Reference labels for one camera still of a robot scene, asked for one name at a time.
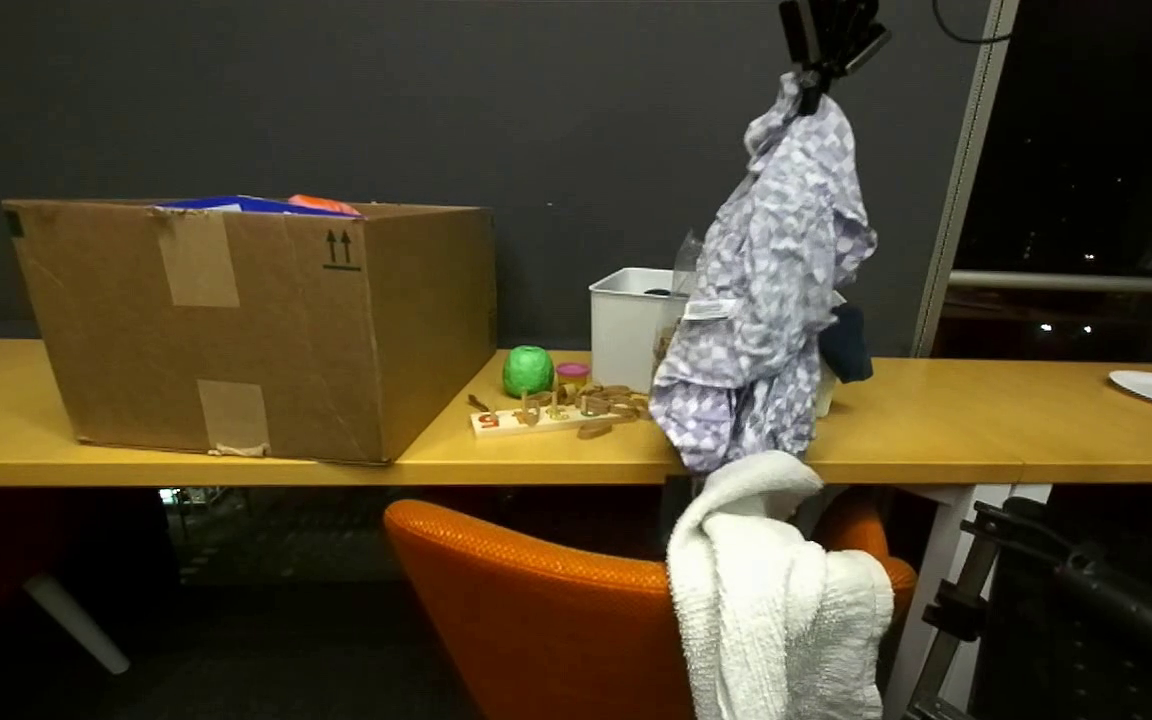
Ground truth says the white window frame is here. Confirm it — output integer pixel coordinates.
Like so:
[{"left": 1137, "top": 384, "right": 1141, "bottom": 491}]
[{"left": 910, "top": 0, "right": 1152, "bottom": 361}]

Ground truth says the blue purple item in box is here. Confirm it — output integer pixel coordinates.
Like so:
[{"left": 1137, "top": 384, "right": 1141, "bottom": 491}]
[{"left": 158, "top": 193, "right": 301, "bottom": 221}]

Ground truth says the green round toy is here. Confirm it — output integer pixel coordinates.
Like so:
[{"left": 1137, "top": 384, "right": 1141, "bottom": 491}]
[{"left": 500, "top": 339, "right": 562, "bottom": 400}]

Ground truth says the orange chair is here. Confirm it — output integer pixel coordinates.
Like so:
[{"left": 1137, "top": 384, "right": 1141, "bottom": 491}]
[{"left": 380, "top": 486, "right": 921, "bottom": 720}]

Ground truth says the orange item in box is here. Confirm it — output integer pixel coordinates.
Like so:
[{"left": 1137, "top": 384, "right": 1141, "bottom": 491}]
[{"left": 284, "top": 193, "right": 364, "bottom": 225}]

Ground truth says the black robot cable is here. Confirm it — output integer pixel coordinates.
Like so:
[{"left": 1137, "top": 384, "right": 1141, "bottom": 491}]
[{"left": 929, "top": 0, "right": 1008, "bottom": 47}]

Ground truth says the black tripod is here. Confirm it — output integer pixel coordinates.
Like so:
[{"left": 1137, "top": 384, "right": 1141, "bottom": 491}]
[{"left": 892, "top": 496, "right": 1152, "bottom": 720}]

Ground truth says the large cardboard box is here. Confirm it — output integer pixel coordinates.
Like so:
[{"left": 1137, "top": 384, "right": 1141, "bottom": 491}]
[{"left": 0, "top": 195, "right": 500, "bottom": 471}]

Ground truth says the white table leg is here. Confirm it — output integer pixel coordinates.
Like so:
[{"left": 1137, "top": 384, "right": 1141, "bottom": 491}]
[
  {"left": 885, "top": 486, "right": 1058, "bottom": 716},
  {"left": 21, "top": 572, "right": 135, "bottom": 681}
]

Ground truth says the white plastic washing basket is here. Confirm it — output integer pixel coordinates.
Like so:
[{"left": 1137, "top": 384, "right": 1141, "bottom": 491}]
[{"left": 588, "top": 263, "right": 850, "bottom": 421}]

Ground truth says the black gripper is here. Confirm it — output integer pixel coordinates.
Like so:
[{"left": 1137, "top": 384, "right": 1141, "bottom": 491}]
[{"left": 776, "top": 0, "right": 896, "bottom": 118}]

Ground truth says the purple white patterned cloth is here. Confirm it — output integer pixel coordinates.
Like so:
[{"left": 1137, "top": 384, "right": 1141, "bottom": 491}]
[{"left": 649, "top": 73, "right": 881, "bottom": 480}]

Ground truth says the dark blue cloth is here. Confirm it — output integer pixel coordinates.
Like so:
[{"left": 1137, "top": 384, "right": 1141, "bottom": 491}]
[{"left": 817, "top": 300, "right": 876, "bottom": 390}]

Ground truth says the white fluffy towel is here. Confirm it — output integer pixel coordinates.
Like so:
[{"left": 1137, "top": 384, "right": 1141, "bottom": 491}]
[{"left": 663, "top": 449, "right": 900, "bottom": 720}]

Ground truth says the wooden puzzle board with pieces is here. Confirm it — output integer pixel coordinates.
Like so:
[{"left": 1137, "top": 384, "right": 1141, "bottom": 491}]
[{"left": 470, "top": 379, "right": 658, "bottom": 444}]

